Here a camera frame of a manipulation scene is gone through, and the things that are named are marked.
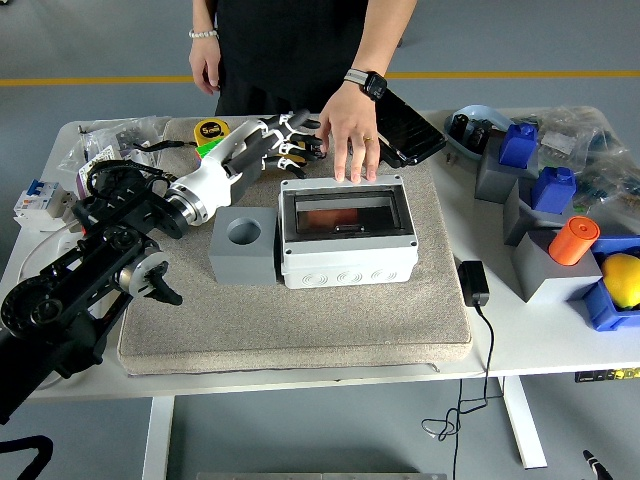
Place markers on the black smart watch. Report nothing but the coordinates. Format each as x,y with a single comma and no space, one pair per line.
372,84

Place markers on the grey-brown mat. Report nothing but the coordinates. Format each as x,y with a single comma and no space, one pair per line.
300,320

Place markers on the person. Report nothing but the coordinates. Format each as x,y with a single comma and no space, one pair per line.
290,50

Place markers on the person's left forearm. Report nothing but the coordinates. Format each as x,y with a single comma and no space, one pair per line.
385,35

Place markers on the white blue circuit breaker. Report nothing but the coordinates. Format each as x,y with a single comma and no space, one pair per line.
35,200

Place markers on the small metal bolt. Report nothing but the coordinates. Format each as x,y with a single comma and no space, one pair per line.
452,158

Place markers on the black power adapter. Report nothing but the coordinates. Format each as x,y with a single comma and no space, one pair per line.
472,282

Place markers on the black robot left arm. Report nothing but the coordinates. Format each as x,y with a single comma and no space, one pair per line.
125,215

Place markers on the person's left hand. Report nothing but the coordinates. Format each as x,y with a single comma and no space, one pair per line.
350,125

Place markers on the black table height controller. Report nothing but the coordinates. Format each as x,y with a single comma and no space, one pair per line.
607,375

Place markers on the yellow lemon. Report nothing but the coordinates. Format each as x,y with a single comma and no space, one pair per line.
622,280

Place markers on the light blue bowl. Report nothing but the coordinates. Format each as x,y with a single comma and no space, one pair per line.
467,151

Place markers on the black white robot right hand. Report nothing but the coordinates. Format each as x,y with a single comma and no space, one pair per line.
596,465

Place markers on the grey block with round hole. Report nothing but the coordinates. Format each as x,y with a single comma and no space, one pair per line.
240,265

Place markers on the clear bag of parts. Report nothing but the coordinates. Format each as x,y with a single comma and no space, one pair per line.
565,135

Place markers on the black hard case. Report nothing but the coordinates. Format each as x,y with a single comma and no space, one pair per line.
415,132

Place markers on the white power strip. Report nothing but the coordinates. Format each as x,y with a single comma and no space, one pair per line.
67,245

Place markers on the grey electrical box with lid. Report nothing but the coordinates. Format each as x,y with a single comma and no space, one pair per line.
350,260

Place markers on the yellow black tape measure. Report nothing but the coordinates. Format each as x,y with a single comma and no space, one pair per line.
298,158
207,131

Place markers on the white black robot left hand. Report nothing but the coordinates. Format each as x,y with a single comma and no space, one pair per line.
220,170

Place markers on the small black plug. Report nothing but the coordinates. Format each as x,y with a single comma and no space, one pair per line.
481,137
460,125

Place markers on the person's right forearm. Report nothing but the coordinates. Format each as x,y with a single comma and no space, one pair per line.
204,15

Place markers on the blue plastic bin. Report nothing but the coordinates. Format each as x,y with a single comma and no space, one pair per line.
602,310

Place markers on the clear bag of dark components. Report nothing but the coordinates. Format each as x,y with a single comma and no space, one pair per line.
615,175

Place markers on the grey holder block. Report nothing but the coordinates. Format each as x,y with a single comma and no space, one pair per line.
545,280
520,220
492,185

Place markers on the white breaker in purple package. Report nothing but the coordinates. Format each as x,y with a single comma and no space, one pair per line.
84,176

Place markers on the clear plastic bags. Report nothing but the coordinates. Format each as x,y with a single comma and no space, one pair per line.
100,132

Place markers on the person's right hand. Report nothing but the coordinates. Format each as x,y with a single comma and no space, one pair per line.
206,65

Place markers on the white table leg with foot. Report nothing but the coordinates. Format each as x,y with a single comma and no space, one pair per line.
519,410

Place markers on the blue bottle-shaped block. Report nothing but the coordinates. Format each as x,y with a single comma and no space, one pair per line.
550,192
517,147

